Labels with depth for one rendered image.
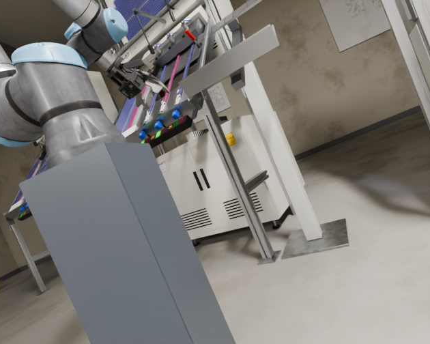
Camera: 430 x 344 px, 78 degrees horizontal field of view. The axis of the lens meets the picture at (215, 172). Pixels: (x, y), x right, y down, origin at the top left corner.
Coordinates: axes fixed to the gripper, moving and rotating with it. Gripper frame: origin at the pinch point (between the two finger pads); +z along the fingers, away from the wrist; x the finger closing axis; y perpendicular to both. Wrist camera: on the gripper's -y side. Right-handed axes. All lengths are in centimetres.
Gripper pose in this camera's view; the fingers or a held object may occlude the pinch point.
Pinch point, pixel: (158, 98)
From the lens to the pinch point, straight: 110.0
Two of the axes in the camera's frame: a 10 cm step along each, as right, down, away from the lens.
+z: 6.2, 5.1, 5.9
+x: 7.8, -3.1, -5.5
